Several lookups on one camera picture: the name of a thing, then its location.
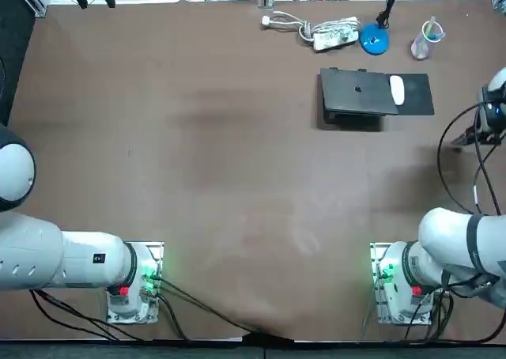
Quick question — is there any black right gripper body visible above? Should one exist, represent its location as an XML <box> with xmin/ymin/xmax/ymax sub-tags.
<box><xmin>478</xmin><ymin>96</ymin><xmax>506</xmax><ymax>133</ymax></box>

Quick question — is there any grey laptop with logo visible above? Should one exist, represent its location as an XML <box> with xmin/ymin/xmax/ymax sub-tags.
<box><xmin>319</xmin><ymin>66</ymin><xmax>398</xmax><ymax>133</ymax></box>

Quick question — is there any black mouse pad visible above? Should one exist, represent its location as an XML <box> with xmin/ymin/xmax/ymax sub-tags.
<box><xmin>383</xmin><ymin>73</ymin><xmax>435</xmax><ymax>117</ymax></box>

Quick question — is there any white computer mouse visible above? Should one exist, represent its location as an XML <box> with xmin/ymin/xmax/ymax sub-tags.
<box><xmin>389</xmin><ymin>75</ymin><xmax>406</xmax><ymax>106</ymax></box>

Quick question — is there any white mesh pen cup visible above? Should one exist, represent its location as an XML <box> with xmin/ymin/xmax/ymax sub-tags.
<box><xmin>410</xmin><ymin>17</ymin><xmax>447</xmax><ymax>61</ymax></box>

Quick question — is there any green pen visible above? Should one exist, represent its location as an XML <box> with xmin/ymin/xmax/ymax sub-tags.
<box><xmin>421</xmin><ymin>18</ymin><xmax>436</xmax><ymax>54</ymax></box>

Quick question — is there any blue desk lamp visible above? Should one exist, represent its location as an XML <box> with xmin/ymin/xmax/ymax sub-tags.
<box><xmin>358</xmin><ymin>0</ymin><xmax>402</xmax><ymax>55</ymax></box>

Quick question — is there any white power strip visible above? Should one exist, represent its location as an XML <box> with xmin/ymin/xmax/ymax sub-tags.
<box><xmin>312</xmin><ymin>17</ymin><xmax>361</xmax><ymax>52</ymax></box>

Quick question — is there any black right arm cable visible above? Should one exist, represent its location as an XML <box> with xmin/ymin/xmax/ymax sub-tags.
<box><xmin>436</xmin><ymin>101</ymin><xmax>506</xmax><ymax>217</ymax></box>

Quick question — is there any white cable with plug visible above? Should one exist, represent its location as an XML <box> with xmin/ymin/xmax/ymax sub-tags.
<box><xmin>261</xmin><ymin>13</ymin><xmax>317</xmax><ymax>43</ymax></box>

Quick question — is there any black right base cable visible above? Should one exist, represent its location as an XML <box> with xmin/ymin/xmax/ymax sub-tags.
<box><xmin>357</xmin><ymin>289</ymin><xmax>506</xmax><ymax>344</ymax></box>

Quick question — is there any black base cable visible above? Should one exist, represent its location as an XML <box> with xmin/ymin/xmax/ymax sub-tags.
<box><xmin>357</xmin><ymin>289</ymin><xmax>506</xmax><ymax>344</ymax></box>
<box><xmin>156</xmin><ymin>275</ymin><xmax>296</xmax><ymax>342</ymax></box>

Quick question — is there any black left base cable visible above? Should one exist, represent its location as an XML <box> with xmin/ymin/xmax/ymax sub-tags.
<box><xmin>156</xmin><ymin>275</ymin><xmax>296</xmax><ymax>342</ymax></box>

